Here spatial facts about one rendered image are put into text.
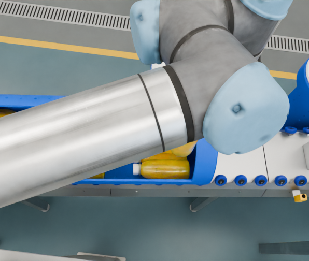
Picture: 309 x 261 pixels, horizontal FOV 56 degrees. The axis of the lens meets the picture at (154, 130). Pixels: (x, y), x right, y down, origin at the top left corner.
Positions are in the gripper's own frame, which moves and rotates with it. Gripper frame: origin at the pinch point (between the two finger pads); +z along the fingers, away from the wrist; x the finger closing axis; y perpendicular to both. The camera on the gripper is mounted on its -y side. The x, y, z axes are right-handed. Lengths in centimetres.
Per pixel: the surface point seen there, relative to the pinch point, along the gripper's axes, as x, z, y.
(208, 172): -6.8, 26.2, 8.1
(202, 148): -1.2, 20.8, 5.7
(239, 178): -4, 45, 24
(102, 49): 126, 142, -45
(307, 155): 6, 48, 53
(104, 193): -8, 56, -26
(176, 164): -2.0, 35.4, -0.2
